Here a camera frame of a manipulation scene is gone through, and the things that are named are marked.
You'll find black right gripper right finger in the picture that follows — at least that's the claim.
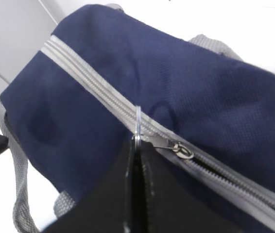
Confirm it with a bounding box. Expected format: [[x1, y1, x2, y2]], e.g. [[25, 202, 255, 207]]
[[138, 142, 244, 233]]

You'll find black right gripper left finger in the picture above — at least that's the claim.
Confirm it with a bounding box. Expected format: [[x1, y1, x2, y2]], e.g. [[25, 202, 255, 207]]
[[44, 142, 140, 233]]

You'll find navy blue lunch bag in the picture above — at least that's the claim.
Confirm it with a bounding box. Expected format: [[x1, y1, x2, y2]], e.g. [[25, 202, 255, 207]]
[[0, 4, 275, 233]]

